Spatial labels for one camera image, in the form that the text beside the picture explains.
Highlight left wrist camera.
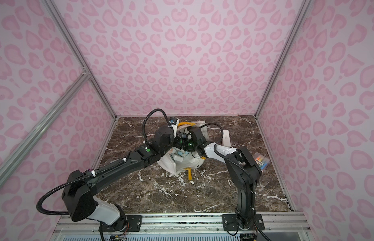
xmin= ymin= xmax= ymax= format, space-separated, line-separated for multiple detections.
xmin=169 ymin=117 xmax=179 ymax=127

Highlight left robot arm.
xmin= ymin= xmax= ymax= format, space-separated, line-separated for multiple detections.
xmin=62 ymin=126 xmax=176 ymax=226

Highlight clear marker pack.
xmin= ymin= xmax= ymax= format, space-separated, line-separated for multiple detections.
xmin=253 ymin=152 xmax=270 ymax=171

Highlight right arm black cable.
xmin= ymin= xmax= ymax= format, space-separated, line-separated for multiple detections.
xmin=198 ymin=123 xmax=273 ymax=241

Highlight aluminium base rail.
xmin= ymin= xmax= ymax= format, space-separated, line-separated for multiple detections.
xmin=51 ymin=212 xmax=315 ymax=241

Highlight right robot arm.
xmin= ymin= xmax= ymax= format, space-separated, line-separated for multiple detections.
xmin=174 ymin=123 xmax=262 ymax=230

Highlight white canvas bag yellow handles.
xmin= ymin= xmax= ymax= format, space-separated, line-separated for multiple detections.
xmin=157 ymin=121 xmax=208 ymax=180

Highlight blue round twin-bell clock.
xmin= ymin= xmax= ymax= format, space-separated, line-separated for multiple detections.
xmin=175 ymin=150 xmax=190 ymax=158

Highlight left frame aluminium strut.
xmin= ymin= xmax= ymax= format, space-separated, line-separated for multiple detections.
xmin=0 ymin=71 xmax=89 ymax=189

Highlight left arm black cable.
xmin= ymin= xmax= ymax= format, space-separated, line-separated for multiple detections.
xmin=36 ymin=108 xmax=170 ymax=216

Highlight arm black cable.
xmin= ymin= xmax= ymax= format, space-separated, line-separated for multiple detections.
xmin=36 ymin=108 xmax=170 ymax=216
xmin=198 ymin=123 xmax=273 ymax=241

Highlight white rectangular digital clock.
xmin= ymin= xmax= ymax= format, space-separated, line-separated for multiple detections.
xmin=222 ymin=130 xmax=231 ymax=147

